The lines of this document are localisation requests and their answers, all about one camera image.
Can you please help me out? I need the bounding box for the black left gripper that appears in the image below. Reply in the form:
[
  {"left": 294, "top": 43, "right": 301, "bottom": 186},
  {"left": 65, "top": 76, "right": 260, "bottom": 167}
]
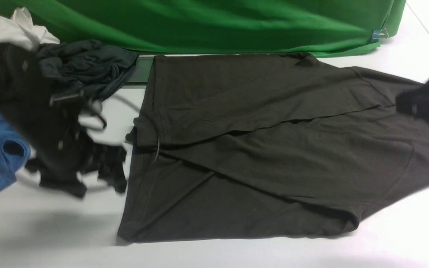
[{"left": 25, "top": 127, "right": 127, "bottom": 199}]

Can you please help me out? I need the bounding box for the dark gray long-sleeve shirt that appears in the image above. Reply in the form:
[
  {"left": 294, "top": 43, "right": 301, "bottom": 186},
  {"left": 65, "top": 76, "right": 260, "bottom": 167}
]
[{"left": 118, "top": 53, "right": 429, "bottom": 243}]

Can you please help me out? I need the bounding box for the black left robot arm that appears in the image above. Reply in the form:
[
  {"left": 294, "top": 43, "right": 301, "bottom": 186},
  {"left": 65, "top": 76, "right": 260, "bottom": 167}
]
[{"left": 0, "top": 43, "right": 127, "bottom": 199}]

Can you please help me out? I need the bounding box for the dark teal crumpled garment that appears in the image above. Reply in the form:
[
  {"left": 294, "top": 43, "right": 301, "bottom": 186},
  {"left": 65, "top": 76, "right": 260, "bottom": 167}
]
[{"left": 37, "top": 39, "right": 139, "bottom": 101}]

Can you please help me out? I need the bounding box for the blue binder clip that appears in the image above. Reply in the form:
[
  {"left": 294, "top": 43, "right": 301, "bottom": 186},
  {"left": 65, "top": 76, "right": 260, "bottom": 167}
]
[{"left": 371, "top": 28, "right": 390, "bottom": 43}]

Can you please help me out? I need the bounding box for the white garment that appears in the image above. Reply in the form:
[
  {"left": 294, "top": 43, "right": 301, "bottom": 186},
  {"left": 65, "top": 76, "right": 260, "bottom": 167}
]
[{"left": 0, "top": 7, "right": 60, "bottom": 51}]

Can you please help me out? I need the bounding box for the green backdrop cloth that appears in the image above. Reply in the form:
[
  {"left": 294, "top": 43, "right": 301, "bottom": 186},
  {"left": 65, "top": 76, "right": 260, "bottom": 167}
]
[{"left": 0, "top": 0, "right": 406, "bottom": 57}]

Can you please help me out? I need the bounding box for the black cable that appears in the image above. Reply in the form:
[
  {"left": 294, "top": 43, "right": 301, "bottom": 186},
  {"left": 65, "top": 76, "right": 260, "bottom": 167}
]
[{"left": 17, "top": 93, "right": 161, "bottom": 194}]

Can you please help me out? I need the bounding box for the gray table cable tray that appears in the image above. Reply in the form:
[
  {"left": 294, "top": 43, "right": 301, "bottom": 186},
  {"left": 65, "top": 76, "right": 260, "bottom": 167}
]
[{"left": 124, "top": 55, "right": 155, "bottom": 86}]

